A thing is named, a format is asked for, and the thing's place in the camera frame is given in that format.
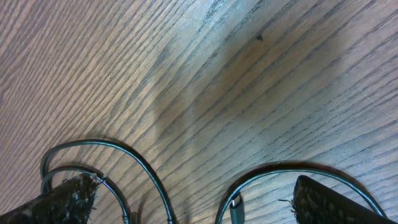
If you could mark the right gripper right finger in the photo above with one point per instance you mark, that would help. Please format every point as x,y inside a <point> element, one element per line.
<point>314,203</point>

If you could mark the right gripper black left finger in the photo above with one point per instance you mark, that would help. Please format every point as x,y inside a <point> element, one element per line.
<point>70,203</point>

